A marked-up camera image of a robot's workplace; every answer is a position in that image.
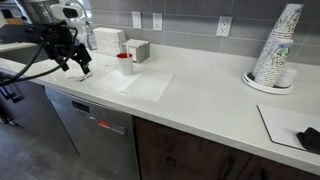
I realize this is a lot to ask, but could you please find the black cloth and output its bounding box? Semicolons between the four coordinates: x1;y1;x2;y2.
296;126;320;155

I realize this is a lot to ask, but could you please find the clear plastic water bottle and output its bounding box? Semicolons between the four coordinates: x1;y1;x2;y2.
83;21;99;52

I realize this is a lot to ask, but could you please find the grey napkin dispenser box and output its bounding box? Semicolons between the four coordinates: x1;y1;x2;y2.
121;38;151;64

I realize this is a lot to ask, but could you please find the white wall outlet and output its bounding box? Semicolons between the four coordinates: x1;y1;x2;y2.
152;12;164;32
215;15;234;38

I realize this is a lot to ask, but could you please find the stainless steel dishwasher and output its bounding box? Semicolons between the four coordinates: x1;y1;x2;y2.
44;85;141;180

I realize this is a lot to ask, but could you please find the white light switch plate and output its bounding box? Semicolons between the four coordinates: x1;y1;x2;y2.
131;11;143;30

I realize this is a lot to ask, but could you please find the small white lid stack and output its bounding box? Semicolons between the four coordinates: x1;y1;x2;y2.
275;66;299;89

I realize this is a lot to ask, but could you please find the short printed paper cup stack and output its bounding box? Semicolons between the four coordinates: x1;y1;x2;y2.
254;37;295;89

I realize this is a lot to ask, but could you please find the small folded white napkin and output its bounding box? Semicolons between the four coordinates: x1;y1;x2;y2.
64;65;88;80

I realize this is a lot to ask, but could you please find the dark grey cabinet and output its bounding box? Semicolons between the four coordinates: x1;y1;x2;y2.
0;68;80;157

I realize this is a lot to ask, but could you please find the dark wood cabinet door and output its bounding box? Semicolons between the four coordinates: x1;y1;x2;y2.
235;154;320;180
133;115;253;180

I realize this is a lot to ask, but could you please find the wooden cutting board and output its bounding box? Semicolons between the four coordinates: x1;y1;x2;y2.
4;16;26;26

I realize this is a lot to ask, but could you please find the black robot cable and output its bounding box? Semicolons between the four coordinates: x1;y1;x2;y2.
0;28;80;88

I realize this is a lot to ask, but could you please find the black cabinet handle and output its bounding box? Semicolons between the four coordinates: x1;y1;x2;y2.
0;74;25;105

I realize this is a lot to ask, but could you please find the dark kitchen sink basin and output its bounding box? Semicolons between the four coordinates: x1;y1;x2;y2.
0;46;51;65

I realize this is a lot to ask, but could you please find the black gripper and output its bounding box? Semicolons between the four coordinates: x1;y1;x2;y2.
43;30;93;76

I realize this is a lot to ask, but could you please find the tall printed paper cup stack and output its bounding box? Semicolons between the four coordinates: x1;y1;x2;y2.
252;3;305;80

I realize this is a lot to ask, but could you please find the white mat black edge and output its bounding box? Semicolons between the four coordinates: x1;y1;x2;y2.
256;104;320;155

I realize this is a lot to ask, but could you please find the white round tray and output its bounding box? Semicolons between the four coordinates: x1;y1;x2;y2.
242;70;295;96

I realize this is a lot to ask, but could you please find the white mug red inside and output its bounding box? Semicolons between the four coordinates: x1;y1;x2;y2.
116;52;135;77

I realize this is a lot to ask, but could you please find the white paper towel sheet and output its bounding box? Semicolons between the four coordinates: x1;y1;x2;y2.
97;69;175;103

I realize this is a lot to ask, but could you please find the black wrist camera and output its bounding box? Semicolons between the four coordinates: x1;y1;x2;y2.
0;23;73;45

